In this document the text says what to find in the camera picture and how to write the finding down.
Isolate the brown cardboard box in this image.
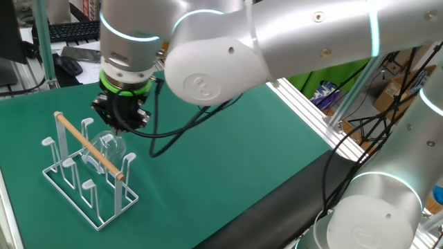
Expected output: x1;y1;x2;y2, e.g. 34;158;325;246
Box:
373;65;437;122

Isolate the black monitor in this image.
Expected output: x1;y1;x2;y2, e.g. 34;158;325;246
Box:
0;0;28;87

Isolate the grey flat device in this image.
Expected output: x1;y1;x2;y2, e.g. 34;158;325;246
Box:
61;46;103;64

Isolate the white printed paper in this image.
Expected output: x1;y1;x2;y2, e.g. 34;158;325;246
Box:
20;27;103;86

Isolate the green table mat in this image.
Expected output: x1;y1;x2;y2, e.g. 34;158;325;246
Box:
0;71;333;249

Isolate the black base cable bundle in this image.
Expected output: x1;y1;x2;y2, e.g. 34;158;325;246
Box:
320;129;385;217

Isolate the red white printed box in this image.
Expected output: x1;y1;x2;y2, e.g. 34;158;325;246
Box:
81;0;101;21

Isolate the white wire rack wooden handle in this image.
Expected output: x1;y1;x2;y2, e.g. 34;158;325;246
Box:
41;110;140;232

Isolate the clear wine glass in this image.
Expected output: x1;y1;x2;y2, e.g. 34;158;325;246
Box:
81;130;127;174

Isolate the aluminium frame post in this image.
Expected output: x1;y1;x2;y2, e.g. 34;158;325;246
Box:
327;57;381;129
33;0;59;90

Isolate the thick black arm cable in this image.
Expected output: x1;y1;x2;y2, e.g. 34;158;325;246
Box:
148;76;243;159

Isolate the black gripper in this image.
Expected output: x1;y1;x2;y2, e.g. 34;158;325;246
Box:
91;90;152;135

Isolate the black keyboard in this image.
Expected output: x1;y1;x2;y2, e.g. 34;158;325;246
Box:
31;20;101;44

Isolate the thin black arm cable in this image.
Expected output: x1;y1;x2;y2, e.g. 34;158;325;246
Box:
111;95;212;139

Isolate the black mat strip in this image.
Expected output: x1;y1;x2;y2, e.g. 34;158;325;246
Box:
193;148;363;249

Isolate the black tripod stand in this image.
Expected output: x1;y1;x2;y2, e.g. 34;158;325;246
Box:
345;41;443;156

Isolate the blue white patterned bag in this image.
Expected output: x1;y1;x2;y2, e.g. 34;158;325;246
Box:
309;81;342;111

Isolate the black cable on aluminium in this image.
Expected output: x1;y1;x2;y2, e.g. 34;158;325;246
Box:
0;74;48;98

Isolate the black computer mouse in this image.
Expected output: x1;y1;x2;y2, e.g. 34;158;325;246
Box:
54;55;84;77

